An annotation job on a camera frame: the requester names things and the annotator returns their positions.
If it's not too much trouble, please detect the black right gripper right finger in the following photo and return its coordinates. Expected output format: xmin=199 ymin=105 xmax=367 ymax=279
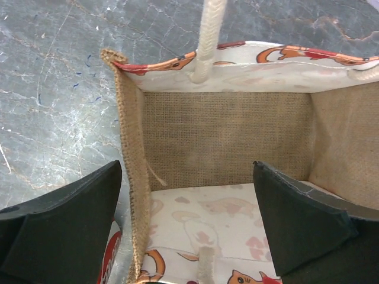
xmin=253 ymin=161 xmax=378 ymax=283

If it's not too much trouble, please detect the red Coke can back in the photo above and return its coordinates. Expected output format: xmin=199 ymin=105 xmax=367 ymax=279
xmin=97 ymin=220 xmax=122 ymax=284

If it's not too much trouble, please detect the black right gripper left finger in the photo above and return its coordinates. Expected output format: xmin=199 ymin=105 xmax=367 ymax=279
xmin=1 ymin=160 xmax=122 ymax=284

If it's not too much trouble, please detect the burlap canvas tote bag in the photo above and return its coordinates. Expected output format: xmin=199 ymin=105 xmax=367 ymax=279
xmin=101 ymin=1 xmax=378 ymax=283

